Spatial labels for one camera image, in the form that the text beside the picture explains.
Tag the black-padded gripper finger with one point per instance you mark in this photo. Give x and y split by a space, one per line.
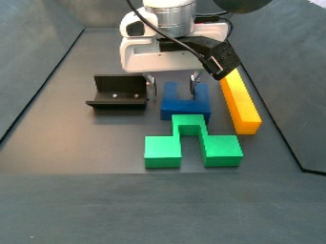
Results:
152 83

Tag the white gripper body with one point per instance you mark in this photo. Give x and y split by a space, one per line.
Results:
140 48

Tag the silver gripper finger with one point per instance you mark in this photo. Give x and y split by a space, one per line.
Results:
195 81

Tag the blue U-shaped block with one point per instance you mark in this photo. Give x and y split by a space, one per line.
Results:
173 105

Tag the black angle fixture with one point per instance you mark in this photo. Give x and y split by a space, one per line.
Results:
120 90

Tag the yellow long block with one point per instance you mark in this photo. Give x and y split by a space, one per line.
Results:
244 111

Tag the black round lamp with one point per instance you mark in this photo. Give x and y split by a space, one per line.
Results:
241 6

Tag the green S-shaped block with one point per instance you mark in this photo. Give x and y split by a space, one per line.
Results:
219 149

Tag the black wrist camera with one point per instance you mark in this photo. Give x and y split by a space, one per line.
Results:
219 57

